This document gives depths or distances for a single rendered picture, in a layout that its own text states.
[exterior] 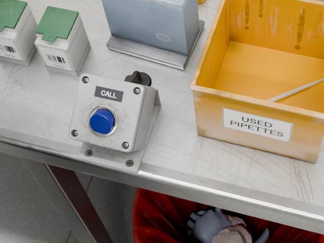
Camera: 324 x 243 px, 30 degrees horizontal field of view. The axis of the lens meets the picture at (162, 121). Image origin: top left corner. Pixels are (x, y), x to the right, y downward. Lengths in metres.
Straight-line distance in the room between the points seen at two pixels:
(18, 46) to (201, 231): 0.72
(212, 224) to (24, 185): 0.59
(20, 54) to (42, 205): 0.95
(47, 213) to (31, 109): 0.93
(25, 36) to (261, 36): 0.27
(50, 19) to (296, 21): 0.27
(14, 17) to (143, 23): 0.15
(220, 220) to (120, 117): 0.74
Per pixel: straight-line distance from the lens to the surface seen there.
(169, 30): 0.68
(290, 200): 0.64
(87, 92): 0.62
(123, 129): 0.61
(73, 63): 0.71
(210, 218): 1.32
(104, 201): 1.61
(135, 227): 1.09
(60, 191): 0.89
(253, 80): 0.69
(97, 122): 0.61
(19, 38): 0.72
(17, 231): 1.64
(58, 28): 0.69
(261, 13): 0.67
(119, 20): 0.71
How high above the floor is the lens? 1.46
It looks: 60 degrees down
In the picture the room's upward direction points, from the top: 12 degrees counter-clockwise
